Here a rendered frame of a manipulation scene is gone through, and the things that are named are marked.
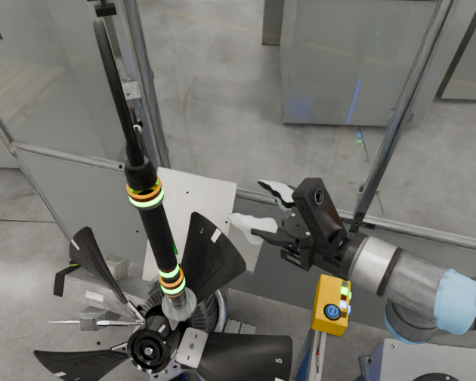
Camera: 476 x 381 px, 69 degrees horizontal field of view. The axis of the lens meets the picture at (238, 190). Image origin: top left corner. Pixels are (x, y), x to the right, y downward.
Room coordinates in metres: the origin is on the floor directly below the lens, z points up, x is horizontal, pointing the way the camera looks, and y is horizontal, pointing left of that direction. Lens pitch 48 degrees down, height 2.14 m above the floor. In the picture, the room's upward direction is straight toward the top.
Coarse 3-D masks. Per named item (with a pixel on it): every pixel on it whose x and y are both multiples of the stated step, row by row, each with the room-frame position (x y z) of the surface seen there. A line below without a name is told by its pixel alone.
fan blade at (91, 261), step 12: (84, 228) 0.51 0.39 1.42; (84, 240) 0.50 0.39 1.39; (72, 252) 0.52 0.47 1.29; (84, 252) 0.49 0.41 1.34; (96, 252) 0.46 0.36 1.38; (84, 264) 0.50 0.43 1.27; (96, 264) 0.46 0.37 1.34; (96, 276) 0.47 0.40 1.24; (108, 276) 0.43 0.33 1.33; (120, 300) 0.41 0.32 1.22
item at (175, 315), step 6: (186, 288) 0.33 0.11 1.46; (186, 294) 0.32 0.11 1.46; (192, 294) 0.32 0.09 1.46; (162, 300) 0.30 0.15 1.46; (192, 300) 0.30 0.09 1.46; (162, 306) 0.29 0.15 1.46; (168, 306) 0.29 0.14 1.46; (186, 306) 0.29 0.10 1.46; (192, 306) 0.29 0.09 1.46; (168, 312) 0.28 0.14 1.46; (174, 312) 0.28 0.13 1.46; (180, 312) 0.28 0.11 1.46; (186, 312) 0.28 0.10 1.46; (192, 312) 0.28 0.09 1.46; (168, 318) 0.27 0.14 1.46; (174, 318) 0.27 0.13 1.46; (180, 318) 0.27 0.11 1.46; (186, 318) 0.27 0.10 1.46
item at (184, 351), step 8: (192, 328) 0.35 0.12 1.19; (184, 336) 0.32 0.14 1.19; (192, 336) 0.32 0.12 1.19; (200, 336) 0.33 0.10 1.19; (184, 344) 0.30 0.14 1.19; (200, 344) 0.31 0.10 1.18; (184, 352) 0.28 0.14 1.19; (192, 352) 0.29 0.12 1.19; (200, 352) 0.29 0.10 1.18; (176, 360) 0.27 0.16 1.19; (184, 360) 0.27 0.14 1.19; (192, 360) 0.27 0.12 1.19
